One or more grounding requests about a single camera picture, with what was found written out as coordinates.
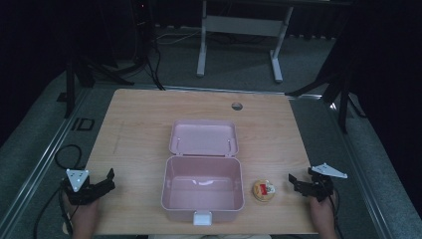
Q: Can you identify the white metal desk frame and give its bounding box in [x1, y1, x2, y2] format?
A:
[195, 0, 295, 84]

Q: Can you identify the black looped floor cable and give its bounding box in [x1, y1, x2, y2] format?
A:
[53, 143, 84, 170]

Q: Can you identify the round yellow tin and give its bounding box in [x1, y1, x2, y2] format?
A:
[251, 178, 277, 203]

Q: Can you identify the person's left hand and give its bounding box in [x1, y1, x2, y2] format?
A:
[62, 193, 102, 218]

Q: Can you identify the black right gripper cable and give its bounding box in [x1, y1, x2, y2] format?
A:
[327, 185, 344, 239]

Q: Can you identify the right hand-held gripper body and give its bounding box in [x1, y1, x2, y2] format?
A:
[307, 162, 349, 203]

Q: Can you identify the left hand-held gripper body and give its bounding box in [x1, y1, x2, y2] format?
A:
[61, 168, 107, 206]

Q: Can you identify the white floor cable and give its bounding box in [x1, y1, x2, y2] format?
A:
[155, 29, 202, 46]

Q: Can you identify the metal floor rail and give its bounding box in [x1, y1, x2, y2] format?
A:
[320, 96, 396, 239]
[0, 87, 94, 235]

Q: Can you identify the pink plastic box with lid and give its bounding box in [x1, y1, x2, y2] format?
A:
[160, 119, 246, 227]

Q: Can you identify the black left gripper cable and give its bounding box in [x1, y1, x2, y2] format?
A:
[32, 184, 75, 239]

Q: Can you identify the person's right hand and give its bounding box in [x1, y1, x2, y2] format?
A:
[309, 193, 338, 217]

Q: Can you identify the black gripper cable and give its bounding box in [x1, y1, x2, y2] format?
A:
[327, 185, 344, 239]
[32, 184, 75, 239]

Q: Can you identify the black equipment tower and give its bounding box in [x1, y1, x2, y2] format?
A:
[129, 0, 157, 68]

